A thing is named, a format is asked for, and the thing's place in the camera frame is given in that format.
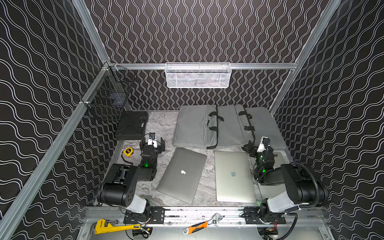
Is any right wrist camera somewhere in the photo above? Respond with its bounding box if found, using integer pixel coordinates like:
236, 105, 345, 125
257, 136, 270, 153

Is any yellow pipe wrench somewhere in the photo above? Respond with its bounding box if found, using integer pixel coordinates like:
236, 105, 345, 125
90, 219, 141, 235

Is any black plastic tool case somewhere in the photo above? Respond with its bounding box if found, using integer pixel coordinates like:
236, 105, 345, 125
115, 112, 149, 141

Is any black wire basket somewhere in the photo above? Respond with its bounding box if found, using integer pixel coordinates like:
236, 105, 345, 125
85, 65, 136, 122

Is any grey laptop bag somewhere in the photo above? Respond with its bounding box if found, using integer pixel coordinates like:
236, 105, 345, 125
217, 105, 255, 148
245, 107, 287, 150
173, 105, 224, 149

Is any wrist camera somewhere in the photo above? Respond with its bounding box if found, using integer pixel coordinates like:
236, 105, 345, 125
257, 136, 270, 153
148, 133, 158, 149

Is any orange adjustable wrench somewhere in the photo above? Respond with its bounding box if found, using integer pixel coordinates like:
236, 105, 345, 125
183, 213, 224, 235

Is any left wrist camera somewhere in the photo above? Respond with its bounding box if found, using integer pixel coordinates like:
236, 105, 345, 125
148, 133, 158, 149

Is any white wire mesh basket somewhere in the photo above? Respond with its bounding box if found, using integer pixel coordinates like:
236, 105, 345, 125
165, 62, 232, 89

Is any dark grey laptop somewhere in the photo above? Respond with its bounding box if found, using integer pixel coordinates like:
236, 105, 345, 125
157, 148, 207, 204

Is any yellow tape measure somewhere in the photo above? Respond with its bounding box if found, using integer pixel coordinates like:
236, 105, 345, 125
123, 148, 134, 158

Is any silver laptop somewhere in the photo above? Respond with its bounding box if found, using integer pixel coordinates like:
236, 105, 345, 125
258, 150, 293, 199
215, 151, 257, 204

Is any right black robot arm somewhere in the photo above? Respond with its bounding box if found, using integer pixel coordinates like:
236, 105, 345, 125
243, 139, 329, 219

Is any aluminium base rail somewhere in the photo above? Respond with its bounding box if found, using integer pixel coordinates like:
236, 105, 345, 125
122, 206, 322, 227

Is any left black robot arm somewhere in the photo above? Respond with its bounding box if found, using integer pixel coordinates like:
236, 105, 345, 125
97, 139, 165, 221

